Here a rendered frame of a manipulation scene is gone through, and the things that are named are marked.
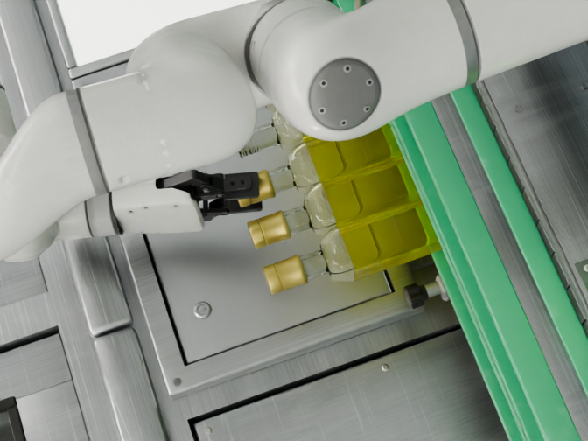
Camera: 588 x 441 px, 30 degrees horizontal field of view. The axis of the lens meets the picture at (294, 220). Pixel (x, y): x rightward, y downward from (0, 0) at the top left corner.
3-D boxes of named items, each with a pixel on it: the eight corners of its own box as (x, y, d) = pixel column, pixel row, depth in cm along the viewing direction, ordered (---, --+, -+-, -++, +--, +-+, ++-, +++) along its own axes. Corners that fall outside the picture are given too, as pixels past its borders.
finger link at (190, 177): (144, 200, 130) (188, 206, 132) (171, 175, 123) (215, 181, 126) (144, 191, 130) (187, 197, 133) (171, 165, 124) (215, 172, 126)
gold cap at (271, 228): (290, 237, 131) (255, 249, 131) (280, 209, 131) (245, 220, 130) (292, 239, 127) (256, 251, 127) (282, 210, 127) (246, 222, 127)
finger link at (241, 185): (203, 203, 129) (260, 198, 129) (199, 192, 126) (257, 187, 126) (202, 178, 130) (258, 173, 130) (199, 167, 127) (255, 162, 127)
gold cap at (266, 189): (267, 176, 134) (233, 187, 133) (264, 164, 130) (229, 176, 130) (276, 201, 132) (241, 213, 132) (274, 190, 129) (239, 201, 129)
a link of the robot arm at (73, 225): (-29, 178, 120) (-21, 265, 120) (67, 171, 120) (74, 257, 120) (10, 183, 135) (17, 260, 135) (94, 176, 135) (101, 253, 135)
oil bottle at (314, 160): (444, 109, 137) (283, 165, 135) (449, 89, 131) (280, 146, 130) (462, 149, 135) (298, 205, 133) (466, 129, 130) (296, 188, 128)
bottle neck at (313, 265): (318, 255, 129) (279, 268, 129) (317, 246, 127) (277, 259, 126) (326, 276, 128) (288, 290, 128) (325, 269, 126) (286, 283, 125)
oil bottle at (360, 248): (481, 191, 133) (314, 248, 131) (486, 171, 127) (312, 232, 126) (500, 231, 131) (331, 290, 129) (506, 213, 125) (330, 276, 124)
